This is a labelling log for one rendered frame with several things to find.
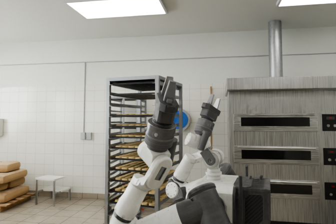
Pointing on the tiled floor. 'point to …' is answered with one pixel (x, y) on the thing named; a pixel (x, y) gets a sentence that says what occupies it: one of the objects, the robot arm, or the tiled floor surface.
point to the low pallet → (15, 201)
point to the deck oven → (286, 142)
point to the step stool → (51, 187)
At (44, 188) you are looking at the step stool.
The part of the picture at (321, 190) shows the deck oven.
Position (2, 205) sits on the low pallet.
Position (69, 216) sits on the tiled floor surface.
